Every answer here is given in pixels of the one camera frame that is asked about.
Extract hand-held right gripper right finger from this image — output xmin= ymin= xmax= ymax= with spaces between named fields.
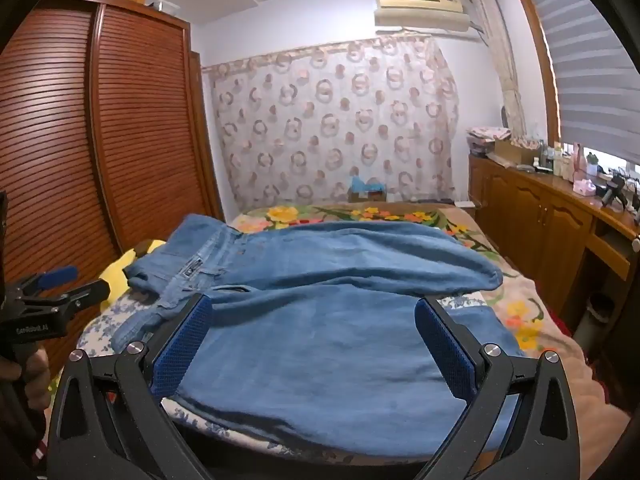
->
xmin=414 ymin=296 xmax=581 ymax=480

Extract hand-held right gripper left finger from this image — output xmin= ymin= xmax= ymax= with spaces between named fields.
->
xmin=45 ymin=292 xmax=216 ymax=480

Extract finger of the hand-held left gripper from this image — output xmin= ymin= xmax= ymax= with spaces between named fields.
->
xmin=20 ymin=279 xmax=112 ymax=321
xmin=10 ymin=266 xmax=81 ymax=306

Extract blue denim pants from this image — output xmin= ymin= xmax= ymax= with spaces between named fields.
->
xmin=111 ymin=214 xmax=523 ymax=448

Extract person's left hand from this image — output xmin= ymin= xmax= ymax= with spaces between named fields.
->
xmin=0 ymin=347 xmax=53 ymax=413

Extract yellow plush toy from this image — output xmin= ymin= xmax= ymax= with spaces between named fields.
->
xmin=97 ymin=239 xmax=168 ymax=311

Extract blue floral white cloth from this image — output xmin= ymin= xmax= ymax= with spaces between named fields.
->
xmin=75 ymin=292 xmax=506 ymax=461

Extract dark waste bin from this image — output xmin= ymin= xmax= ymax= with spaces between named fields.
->
xmin=575 ymin=292 xmax=616 ymax=341

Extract wooden louvered wardrobe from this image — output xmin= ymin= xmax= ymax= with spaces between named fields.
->
xmin=0 ymin=0 xmax=226 ymax=321

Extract wooden cabinet counter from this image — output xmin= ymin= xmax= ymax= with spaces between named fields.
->
xmin=467 ymin=152 xmax=640 ymax=361

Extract cardboard box with label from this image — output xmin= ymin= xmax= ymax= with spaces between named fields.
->
xmin=348 ymin=187 xmax=388 ymax=204

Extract blue plastic bag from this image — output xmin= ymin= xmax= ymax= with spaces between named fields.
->
xmin=348 ymin=176 xmax=388 ymax=195

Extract open cardboard box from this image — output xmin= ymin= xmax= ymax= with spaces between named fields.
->
xmin=494 ymin=137 xmax=541 ymax=165

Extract group of toiletry bottles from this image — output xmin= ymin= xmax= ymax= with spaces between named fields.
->
xmin=531 ymin=141 xmax=576 ymax=180

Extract folded cloth stack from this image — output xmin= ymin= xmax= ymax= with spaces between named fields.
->
xmin=466 ymin=126 xmax=511 ymax=157

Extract grey striped roller blind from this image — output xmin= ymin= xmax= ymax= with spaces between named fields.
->
xmin=525 ymin=0 xmax=640 ymax=161

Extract beige air conditioner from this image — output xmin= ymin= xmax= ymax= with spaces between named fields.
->
xmin=374 ymin=0 xmax=481 ymax=41

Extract ring patterned sheer curtain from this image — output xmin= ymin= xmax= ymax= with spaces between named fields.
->
xmin=200 ymin=35 xmax=461 ymax=213

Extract wooden window frame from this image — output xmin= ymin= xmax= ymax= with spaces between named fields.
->
xmin=510 ymin=0 xmax=563 ymax=143

